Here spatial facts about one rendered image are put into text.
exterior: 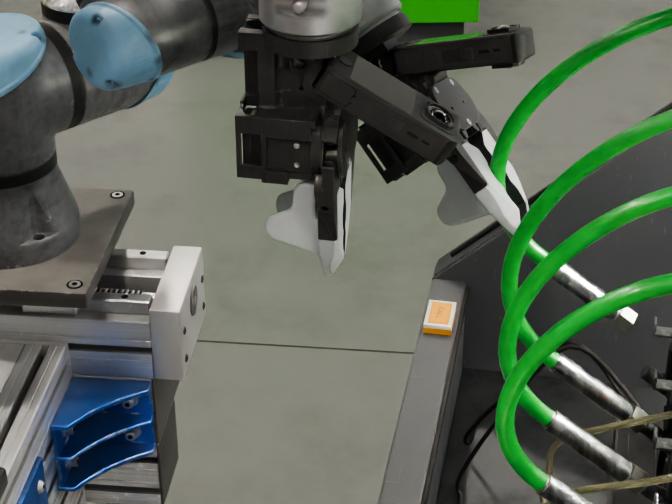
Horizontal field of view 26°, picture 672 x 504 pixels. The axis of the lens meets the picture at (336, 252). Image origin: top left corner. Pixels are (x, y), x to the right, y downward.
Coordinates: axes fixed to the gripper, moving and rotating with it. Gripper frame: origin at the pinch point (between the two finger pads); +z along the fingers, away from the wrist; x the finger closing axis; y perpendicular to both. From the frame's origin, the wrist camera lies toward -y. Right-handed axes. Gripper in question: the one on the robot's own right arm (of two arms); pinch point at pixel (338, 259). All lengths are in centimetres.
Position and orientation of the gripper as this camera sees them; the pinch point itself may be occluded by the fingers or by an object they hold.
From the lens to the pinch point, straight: 116.5
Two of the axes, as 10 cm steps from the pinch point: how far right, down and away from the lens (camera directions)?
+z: 0.0, 8.6, 5.2
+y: -9.8, -1.0, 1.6
